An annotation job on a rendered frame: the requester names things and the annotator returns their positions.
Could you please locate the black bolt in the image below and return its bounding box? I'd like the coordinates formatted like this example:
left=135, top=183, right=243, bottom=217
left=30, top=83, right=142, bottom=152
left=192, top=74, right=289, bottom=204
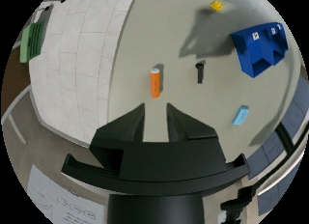
left=196, top=64, right=204, bottom=84

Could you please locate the yellow die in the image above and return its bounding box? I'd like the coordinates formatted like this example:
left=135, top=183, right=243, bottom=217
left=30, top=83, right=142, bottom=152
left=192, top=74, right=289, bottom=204
left=211, top=0, right=224, bottom=11

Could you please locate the blue rack of bins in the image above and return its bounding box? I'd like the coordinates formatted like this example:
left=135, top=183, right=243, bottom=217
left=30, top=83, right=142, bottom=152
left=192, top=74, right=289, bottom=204
left=231, top=22, right=289, bottom=78

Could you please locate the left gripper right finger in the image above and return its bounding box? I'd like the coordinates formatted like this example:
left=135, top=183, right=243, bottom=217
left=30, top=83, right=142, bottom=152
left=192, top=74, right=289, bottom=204
left=166, top=102, right=218, bottom=142

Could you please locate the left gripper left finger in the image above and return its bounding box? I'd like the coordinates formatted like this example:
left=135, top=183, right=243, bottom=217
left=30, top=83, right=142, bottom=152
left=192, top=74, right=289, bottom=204
left=93, top=102, right=145, bottom=142

